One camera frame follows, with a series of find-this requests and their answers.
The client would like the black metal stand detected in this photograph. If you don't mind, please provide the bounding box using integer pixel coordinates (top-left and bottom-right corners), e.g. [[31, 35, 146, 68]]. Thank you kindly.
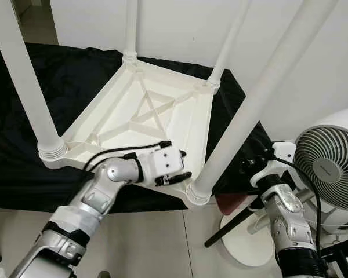
[[322, 235, 348, 278]]

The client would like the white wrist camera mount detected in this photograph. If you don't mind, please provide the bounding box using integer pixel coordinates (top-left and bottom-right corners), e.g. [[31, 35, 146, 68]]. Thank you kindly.
[[140, 146, 185, 187], [249, 141, 296, 187]]

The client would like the black tablecloth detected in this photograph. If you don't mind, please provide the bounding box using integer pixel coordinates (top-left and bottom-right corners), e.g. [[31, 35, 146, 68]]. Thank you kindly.
[[0, 36, 279, 212]]

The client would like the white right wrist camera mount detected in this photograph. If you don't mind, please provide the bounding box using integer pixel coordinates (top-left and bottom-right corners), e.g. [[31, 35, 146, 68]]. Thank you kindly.
[[249, 141, 296, 187]]

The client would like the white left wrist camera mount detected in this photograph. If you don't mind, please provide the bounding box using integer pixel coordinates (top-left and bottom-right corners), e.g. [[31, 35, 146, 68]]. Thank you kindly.
[[140, 146, 185, 187]]

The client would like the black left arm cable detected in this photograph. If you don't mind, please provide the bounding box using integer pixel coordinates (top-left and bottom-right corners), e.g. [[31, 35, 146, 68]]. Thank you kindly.
[[81, 141, 173, 174]]

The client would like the white pedestal fan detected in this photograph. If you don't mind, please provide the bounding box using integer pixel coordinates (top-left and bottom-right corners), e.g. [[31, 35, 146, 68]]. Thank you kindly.
[[219, 107, 348, 267]]

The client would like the white plastic table leg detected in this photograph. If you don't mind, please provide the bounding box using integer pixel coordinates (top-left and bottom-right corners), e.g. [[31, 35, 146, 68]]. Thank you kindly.
[[0, 0, 67, 160], [206, 0, 253, 87], [186, 0, 340, 203], [123, 0, 140, 67]]

